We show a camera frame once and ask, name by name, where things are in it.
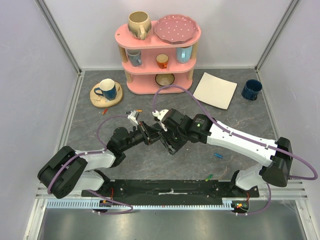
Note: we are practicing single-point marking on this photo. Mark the green battery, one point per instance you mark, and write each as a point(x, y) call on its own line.
point(208, 177)

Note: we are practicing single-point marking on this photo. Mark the grey blue mug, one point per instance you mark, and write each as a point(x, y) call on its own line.
point(134, 56)

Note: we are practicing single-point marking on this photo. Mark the black remote control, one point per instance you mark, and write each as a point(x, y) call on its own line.
point(170, 141)

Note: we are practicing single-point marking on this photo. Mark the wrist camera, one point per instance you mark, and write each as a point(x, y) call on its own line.
point(159, 115)
point(133, 117)

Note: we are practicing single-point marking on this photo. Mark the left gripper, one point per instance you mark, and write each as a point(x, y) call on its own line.
point(150, 134)

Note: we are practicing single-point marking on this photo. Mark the beige ceramic mug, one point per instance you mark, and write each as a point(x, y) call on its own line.
point(139, 25)

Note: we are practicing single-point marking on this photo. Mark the pink three-tier shelf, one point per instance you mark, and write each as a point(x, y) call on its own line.
point(141, 79)

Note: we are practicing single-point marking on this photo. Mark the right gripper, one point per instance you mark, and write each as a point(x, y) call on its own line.
point(167, 140)

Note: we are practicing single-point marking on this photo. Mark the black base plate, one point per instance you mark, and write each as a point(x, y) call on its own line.
point(163, 192)

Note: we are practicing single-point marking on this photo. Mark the blue metallic battery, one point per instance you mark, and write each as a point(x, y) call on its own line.
point(218, 155)

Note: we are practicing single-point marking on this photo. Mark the pink dotted plate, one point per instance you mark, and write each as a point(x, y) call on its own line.
point(175, 29)

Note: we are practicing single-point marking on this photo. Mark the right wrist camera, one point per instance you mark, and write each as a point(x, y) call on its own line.
point(159, 115)

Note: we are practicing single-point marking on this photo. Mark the blue mug cream interior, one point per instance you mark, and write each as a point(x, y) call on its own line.
point(106, 88)

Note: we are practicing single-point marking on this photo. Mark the small orange cup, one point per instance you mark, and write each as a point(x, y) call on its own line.
point(162, 60)

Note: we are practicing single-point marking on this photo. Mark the square white plate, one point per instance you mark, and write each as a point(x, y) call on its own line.
point(215, 91)

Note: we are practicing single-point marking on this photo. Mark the dark patterned bowl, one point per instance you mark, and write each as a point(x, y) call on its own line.
point(164, 79)

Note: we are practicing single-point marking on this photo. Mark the dark blue mug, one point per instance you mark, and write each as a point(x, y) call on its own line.
point(251, 89)

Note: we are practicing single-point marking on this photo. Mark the light blue mug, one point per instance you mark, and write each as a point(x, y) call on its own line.
point(183, 54)

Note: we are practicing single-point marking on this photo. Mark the beige round saucer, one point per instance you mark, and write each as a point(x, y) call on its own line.
point(101, 102)

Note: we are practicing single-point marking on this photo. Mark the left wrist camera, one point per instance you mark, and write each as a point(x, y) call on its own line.
point(133, 117)

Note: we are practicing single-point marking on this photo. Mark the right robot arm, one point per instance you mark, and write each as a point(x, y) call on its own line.
point(272, 163)

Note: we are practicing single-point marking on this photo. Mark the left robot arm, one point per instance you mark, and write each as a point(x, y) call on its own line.
point(71, 169)

